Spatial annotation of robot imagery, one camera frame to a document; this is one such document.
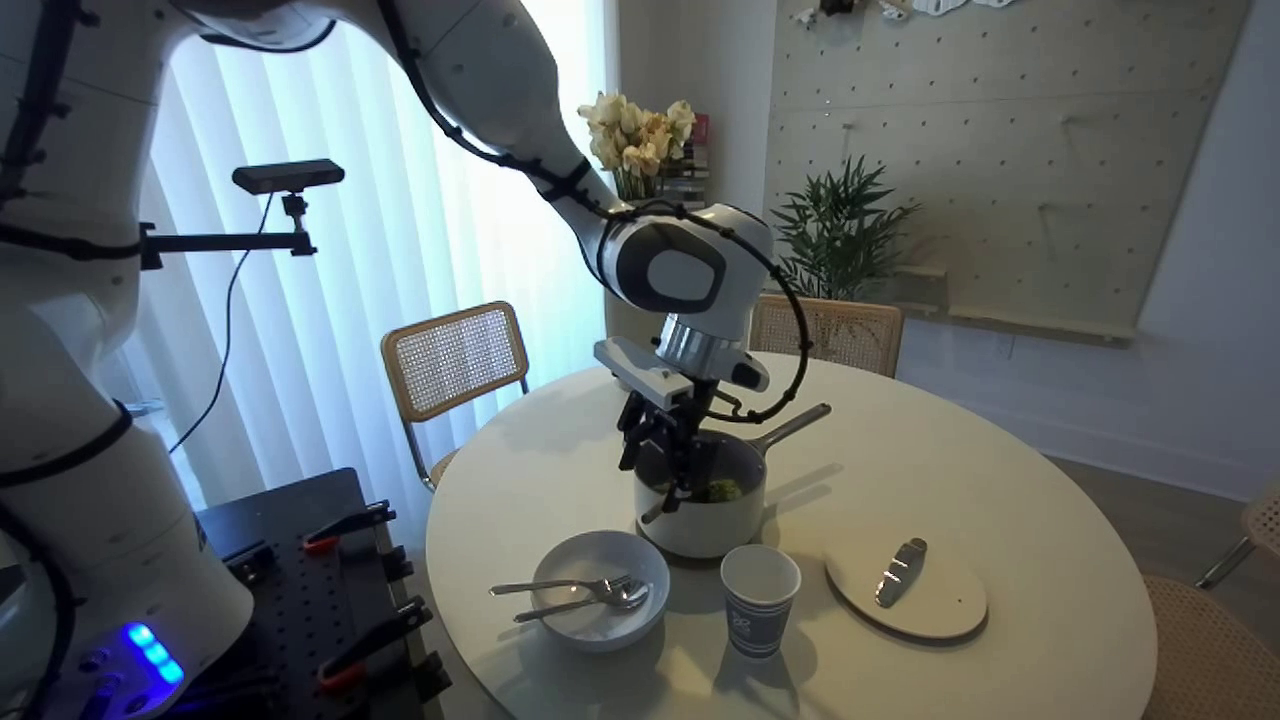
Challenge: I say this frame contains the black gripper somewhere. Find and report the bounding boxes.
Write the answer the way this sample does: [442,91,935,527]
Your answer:
[616,377,735,519]

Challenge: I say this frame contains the red spatula with wooden handle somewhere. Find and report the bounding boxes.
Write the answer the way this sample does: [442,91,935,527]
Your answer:
[635,486,696,527]

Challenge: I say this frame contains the white bowl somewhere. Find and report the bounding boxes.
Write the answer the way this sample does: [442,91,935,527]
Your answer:
[528,527,675,657]

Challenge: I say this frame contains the metal spoon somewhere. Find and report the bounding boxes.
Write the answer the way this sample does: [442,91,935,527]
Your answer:
[511,575,657,630]

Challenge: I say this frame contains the metal fork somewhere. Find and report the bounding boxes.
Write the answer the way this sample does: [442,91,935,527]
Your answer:
[488,573,644,600]

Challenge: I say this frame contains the blue striped paper cup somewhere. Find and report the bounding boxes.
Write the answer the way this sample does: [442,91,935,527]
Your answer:
[715,540,808,664]

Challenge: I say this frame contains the green potted plant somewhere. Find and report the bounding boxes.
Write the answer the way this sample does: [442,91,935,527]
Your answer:
[769,153,916,300]

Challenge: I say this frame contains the beige plate with utensil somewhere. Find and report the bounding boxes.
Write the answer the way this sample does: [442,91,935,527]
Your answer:
[822,527,991,648]

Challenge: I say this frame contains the pale yellow flower bunch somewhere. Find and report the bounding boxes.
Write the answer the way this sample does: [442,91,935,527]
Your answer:
[578,91,703,203]

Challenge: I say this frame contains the red and black clamp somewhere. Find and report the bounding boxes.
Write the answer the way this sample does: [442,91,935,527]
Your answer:
[313,596,436,696]
[296,497,402,559]

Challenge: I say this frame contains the black perforated workbench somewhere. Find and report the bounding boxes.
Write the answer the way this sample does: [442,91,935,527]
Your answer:
[156,463,458,720]

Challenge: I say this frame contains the white pot with long handle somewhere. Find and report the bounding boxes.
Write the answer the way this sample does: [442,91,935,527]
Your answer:
[627,400,838,566]

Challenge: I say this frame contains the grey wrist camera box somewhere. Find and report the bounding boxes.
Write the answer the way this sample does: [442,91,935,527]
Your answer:
[590,337,702,408]

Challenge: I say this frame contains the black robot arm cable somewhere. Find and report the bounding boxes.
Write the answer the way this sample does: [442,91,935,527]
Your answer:
[377,0,818,432]

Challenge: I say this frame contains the thin black camera cable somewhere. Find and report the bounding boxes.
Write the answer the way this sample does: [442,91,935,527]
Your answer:
[163,196,277,461]

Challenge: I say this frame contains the black stereo camera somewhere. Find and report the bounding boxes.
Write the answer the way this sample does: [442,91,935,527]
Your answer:
[230,156,349,201]

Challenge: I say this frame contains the beige wall pegboard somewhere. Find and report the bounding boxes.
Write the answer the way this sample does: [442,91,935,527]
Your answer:
[757,0,1257,337]

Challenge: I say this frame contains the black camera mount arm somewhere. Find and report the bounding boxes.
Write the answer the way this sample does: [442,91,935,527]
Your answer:
[133,192,322,274]

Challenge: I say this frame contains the white wall decorations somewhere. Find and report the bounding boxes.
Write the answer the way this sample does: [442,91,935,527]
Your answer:
[795,0,1030,33]

